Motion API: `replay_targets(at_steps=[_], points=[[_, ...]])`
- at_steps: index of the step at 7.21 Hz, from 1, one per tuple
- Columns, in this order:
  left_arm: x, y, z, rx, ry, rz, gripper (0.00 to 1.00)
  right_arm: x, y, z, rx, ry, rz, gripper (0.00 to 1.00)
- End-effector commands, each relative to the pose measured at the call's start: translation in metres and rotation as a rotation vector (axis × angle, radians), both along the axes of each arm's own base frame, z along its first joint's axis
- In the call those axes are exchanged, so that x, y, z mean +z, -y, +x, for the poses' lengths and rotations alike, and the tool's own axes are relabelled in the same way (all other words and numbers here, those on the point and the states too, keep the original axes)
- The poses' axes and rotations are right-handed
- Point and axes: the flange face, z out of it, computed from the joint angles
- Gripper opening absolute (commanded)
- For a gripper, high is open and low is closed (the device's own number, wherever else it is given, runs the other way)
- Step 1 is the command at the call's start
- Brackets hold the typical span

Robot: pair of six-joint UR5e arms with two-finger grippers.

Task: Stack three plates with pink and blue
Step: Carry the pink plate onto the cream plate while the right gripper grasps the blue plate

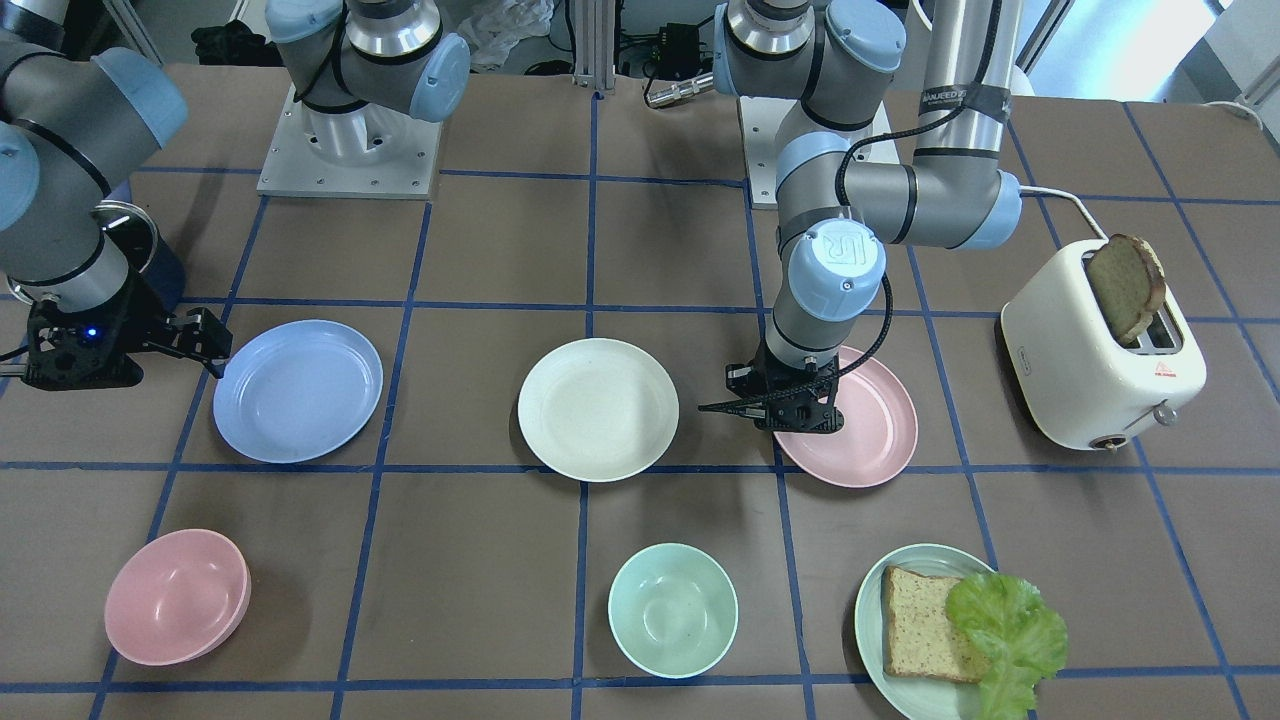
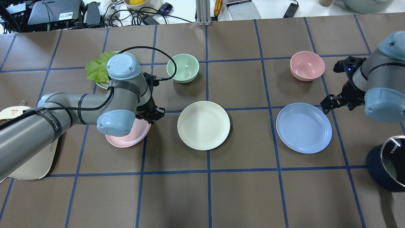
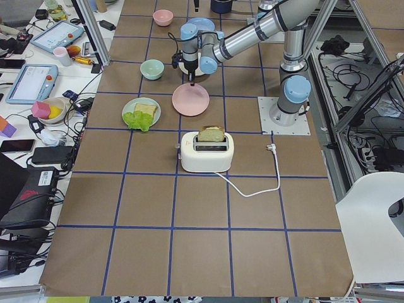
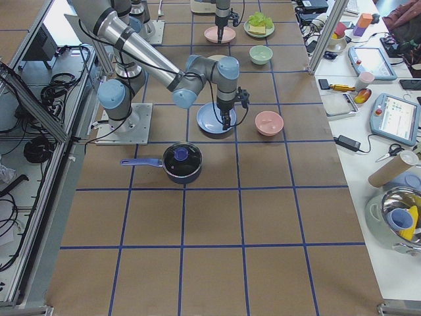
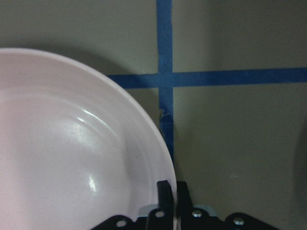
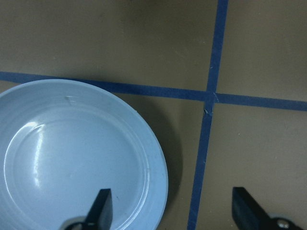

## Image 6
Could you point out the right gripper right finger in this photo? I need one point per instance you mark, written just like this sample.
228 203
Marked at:
249 215

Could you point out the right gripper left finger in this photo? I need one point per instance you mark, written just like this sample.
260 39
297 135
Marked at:
100 215

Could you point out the blue plate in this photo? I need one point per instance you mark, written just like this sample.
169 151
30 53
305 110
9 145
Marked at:
61 142

